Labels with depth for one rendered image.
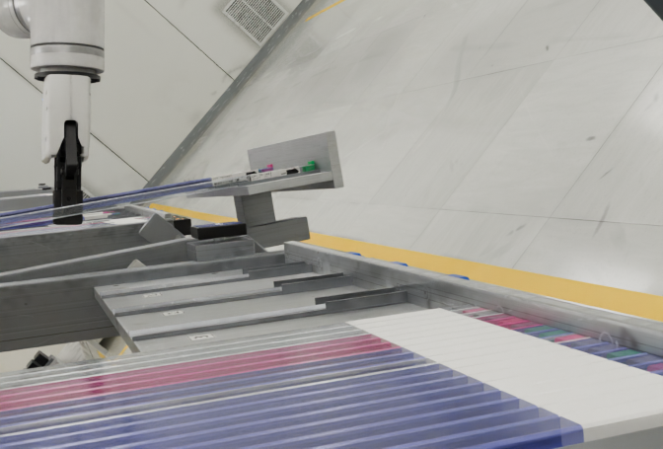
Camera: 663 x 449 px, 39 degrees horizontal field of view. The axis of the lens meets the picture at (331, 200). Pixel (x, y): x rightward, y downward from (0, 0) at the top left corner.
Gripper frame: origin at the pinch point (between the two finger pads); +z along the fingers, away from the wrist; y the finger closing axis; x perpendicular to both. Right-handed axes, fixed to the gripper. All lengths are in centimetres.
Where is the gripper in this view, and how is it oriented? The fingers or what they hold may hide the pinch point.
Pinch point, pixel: (67, 206)
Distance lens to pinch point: 113.8
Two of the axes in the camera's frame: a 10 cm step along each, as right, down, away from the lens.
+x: 9.4, 0.0, 3.4
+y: 3.4, -0.1, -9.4
